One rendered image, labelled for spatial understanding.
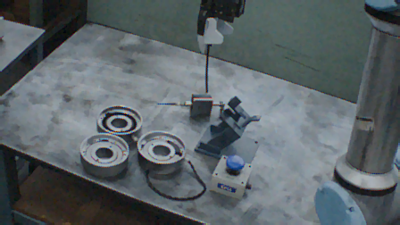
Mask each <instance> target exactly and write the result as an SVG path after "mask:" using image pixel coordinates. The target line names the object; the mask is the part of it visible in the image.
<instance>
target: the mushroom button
mask: <svg viewBox="0 0 400 225"><path fill-rule="evenodd" d="M226 165H227V166H228V168H230V169H231V170H232V171H237V170H243V168H244V167H245V165H246V162H245V160H244V159H243V158H242V157H240V156H239V155H231V156H229V157H228V158H226Z"/></svg>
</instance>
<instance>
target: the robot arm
mask: <svg viewBox="0 0 400 225"><path fill-rule="evenodd" d="M363 1H364V2H365V4H364V9H363V10H364V12H365V14H366V15H367V17H369V19H370V20H371V32H370V37H369V40H368V41H369V44H368V45H367V52H366V57H365V63H364V69H363V71H362V83H361V85H360V91H359V97H358V100H357V106H356V108H355V115H354V123H353V125H352V131H351V134H350V140H349V143H348V149H347V151H346V153H345V154H342V155H340V156H339V157H338V159H337V161H336V162H335V169H334V172H333V175H332V179H331V180H330V181H325V182H323V183H322V185H320V186H319V187H318V188H317V189H316V193H315V196H314V203H315V205H314V207H315V209H316V212H317V216H318V217H319V220H320V223H321V225H400V0H363ZM243 2H244V4H243ZM245 4H246V0H201V5H200V11H199V14H198V21H197V38H198V45H199V47H200V50H201V54H204V50H205V44H209V46H213V44H214V45H220V44H221V43H222V41H223V36H222V35H232V33H233V28H232V27H231V26H230V25H229V24H227V22H226V21H228V22H230V23H234V18H235V17H236V18H239V17H240V16H241V14H244V12H245ZM242 5H243V8H242Z"/></svg>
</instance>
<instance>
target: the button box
mask: <svg viewBox="0 0 400 225"><path fill-rule="evenodd" d="M226 158H228V156H222V158H221V160H220V161H219V163H218V166H217V167H216V168H215V171H214V173H213V175H212V179H211V186H210V189H209V191H212V192H214V193H218V194H220V195H224V196H226V197H230V198H232V199H236V200H238V201H241V198H242V196H243V195H244V192H245V191H246V189H251V187H252V185H251V184H249V180H250V178H251V175H252V170H253V167H254V166H253V165H252V164H248V163H246V165H245V167H244V168H243V170H237V171H232V170H231V169H230V168H228V166H227V165H226Z"/></svg>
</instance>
